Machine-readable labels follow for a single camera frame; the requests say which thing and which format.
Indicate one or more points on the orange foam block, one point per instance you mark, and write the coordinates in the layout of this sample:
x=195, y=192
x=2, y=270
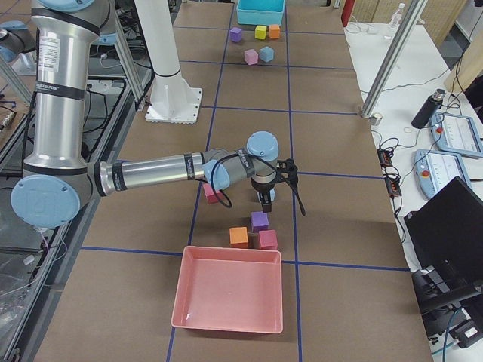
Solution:
x=238, y=237
x=274, y=31

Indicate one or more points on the blue plastic tray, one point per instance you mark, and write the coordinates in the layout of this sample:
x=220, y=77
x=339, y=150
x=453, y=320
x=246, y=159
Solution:
x=260, y=12

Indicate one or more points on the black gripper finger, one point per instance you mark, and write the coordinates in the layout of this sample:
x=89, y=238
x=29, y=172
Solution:
x=266, y=202

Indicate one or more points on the upper teach pendant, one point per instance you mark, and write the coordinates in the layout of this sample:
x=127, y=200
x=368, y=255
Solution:
x=456, y=133

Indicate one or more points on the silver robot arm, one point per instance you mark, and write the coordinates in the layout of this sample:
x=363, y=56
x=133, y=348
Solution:
x=57, y=181

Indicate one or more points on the orange foam block left side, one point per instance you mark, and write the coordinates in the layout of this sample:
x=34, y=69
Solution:
x=274, y=31

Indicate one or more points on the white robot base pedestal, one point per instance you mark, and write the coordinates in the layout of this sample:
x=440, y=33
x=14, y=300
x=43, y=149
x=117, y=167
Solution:
x=172, y=100

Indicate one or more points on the teach pendant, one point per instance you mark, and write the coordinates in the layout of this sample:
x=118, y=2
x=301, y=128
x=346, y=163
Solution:
x=435, y=169
x=456, y=133

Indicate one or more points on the black laptop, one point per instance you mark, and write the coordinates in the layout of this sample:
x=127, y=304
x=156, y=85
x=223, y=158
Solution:
x=447, y=231

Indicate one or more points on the purple foam block right side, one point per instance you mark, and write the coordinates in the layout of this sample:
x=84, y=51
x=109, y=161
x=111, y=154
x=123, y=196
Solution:
x=259, y=221

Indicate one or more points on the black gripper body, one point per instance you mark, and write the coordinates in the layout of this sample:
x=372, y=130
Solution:
x=262, y=187

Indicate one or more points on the purple foam block left side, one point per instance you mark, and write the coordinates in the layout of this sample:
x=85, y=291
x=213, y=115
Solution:
x=235, y=34

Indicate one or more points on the pink foam block near green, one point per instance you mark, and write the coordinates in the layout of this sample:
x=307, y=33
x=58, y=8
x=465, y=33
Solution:
x=211, y=196

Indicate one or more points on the pink plastic tray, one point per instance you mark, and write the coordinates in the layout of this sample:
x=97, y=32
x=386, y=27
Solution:
x=234, y=290

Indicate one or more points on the purple foam block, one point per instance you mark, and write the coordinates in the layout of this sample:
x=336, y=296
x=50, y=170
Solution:
x=259, y=221
x=235, y=34

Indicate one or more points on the aluminium frame post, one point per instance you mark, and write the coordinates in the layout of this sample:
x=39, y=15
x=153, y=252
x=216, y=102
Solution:
x=395, y=49

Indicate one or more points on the orange foam block right side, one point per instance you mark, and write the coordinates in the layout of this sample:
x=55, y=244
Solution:
x=238, y=237

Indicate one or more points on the dark pink foam block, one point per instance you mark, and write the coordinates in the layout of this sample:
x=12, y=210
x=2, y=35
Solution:
x=268, y=240

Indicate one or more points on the lilac pink foam block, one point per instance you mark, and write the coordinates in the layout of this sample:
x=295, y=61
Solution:
x=251, y=57

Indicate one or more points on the black water bottle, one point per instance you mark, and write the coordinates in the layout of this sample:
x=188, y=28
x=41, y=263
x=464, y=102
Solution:
x=428, y=109

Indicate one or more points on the yellow foam block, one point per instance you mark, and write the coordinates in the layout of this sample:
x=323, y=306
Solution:
x=260, y=32

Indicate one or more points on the lower teach pendant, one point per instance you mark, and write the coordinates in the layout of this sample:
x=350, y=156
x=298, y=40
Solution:
x=435, y=169

